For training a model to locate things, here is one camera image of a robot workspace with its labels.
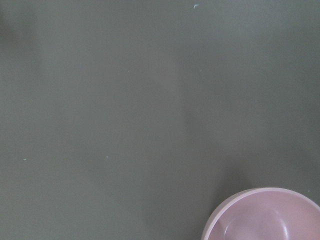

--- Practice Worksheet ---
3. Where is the small pink bowl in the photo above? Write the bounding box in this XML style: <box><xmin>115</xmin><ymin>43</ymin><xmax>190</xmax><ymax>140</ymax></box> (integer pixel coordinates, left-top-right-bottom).
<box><xmin>201</xmin><ymin>187</ymin><xmax>320</xmax><ymax>240</ymax></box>

